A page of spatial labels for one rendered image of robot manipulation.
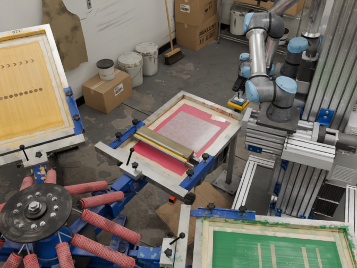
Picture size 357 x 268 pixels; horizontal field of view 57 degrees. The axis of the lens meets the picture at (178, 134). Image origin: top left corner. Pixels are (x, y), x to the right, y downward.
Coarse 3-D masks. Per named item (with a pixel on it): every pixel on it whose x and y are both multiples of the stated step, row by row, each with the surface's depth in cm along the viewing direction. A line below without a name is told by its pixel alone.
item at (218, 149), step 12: (180, 96) 254; (192, 96) 253; (168, 108) 247; (216, 108) 243; (144, 120) 233; (240, 120) 231; (228, 132) 222; (132, 156) 206; (216, 156) 209; (156, 168) 199; (180, 180) 191
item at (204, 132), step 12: (204, 120) 237; (216, 120) 237; (192, 132) 228; (204, 132) 227; (216, 132) 227; (192, 144) 219; (204, 144) 219; (168, 156) 211; (168, 168) 203; (180, 168) 203
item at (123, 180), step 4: (124, 176) 188; (128, 176) 188; (116, 180) 186; (120, 180) 186; (124, 180) 185; (128, 180) 185; (132, 180) 188; (116, 184) 184; (120, 184) 184; (124, 184) 183; (128, 184) 186; (112, 188) 182; (116, 188) 181; (120, 188) 181; (124, 188) 184
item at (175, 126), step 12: (180, 108) 248; (192, 108) 248; (168, 120) 238; (180, 120) 238; (192, 120) 237; (168, 132) 228; (180, 132) 228; (144, 144) 220; (144, 156) 211; (156, 156) 211
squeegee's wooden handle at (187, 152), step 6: (138, 132) 214; (144, 132) 213; (150, 132) 213; (156, 132) 212; (156, 138) 209; (162, 138) 208; (168, 138) 208; (168, 144) 205; (174, 144) 204; (180, 144) 204; (180, 150) 200; (186, 150) 200; (192, 150) 199; (186, 156) 197
